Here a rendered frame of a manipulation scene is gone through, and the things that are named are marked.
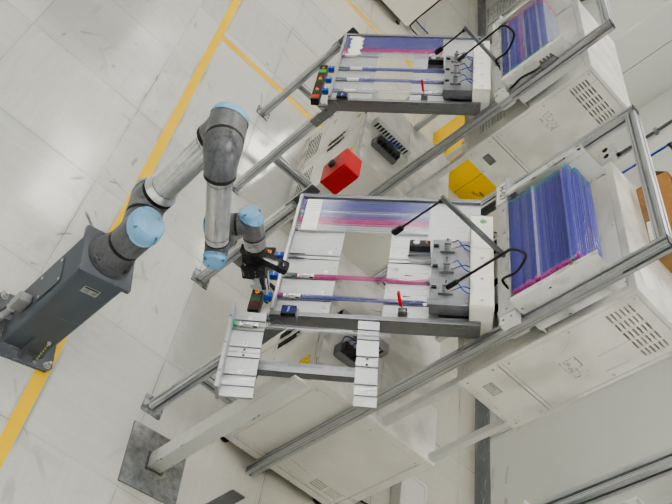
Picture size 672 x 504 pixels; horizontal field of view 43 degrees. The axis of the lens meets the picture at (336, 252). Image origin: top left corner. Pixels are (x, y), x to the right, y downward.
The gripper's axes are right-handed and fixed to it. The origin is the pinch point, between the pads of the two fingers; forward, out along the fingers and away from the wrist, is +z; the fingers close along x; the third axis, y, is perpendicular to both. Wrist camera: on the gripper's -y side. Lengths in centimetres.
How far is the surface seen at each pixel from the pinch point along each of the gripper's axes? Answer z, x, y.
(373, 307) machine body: 48, -45, -32
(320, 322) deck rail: 3.8, 10.0, -19.8
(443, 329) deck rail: 4, 10, -61
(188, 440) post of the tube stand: 39, 36, 25
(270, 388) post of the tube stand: 9.7, 35.4, -6.8
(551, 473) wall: 162, -52, -118
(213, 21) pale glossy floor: 15, -248, 82
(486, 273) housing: -6, -8, -75
